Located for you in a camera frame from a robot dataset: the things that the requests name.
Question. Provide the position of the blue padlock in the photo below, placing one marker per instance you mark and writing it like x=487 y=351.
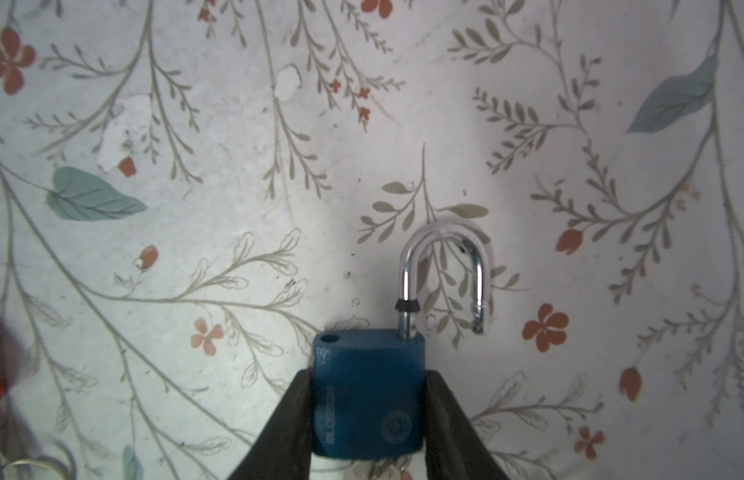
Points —
x=369 y=385

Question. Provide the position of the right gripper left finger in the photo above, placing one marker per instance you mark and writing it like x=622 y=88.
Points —
x=283 y=450

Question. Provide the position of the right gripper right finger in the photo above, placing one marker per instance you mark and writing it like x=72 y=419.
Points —
x=453 y=449

